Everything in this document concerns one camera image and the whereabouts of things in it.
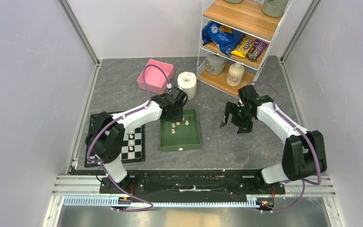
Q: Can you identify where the cream soap bottle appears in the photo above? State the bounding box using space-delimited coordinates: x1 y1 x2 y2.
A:
226 62 245 87

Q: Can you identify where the white wire wooden shelf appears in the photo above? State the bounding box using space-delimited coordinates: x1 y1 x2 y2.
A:
197 0 292 96

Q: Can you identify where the yellow candy bag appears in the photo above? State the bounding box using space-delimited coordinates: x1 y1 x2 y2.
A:
231 35 255 58

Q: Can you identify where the grey green top bottle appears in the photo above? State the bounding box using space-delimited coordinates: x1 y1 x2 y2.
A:
261 0 289 18

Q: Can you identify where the brown candy bag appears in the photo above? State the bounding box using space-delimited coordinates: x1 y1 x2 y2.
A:
246 39 268 61

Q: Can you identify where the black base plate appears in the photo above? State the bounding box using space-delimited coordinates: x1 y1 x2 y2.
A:
99 169 286 204

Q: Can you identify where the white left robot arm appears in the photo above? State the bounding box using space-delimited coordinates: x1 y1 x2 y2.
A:
85 86 188 193

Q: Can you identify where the pink plastic box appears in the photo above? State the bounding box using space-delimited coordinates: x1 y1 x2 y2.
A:
145 59 174 95

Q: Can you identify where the green plastic tray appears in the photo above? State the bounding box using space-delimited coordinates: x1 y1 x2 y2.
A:
160 109 201 152

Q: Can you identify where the blue plastic bag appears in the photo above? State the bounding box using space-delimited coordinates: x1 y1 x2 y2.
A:
201 21 245 57

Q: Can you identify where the white toilet paper roll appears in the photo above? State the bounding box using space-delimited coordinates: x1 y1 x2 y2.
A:
177 71 197 100

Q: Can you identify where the grey jug on shelf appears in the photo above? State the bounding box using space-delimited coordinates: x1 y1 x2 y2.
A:
205 54 226 75

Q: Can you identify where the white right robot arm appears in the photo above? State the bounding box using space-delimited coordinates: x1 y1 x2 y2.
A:
220 84 327 193

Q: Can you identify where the white cable duct rail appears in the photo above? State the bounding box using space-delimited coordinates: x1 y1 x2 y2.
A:
63 195 260 208

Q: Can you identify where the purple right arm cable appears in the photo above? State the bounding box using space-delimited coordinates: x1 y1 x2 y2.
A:
249 80 323 214

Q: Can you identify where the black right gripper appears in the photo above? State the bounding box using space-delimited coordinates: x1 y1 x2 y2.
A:
220 101 253 134

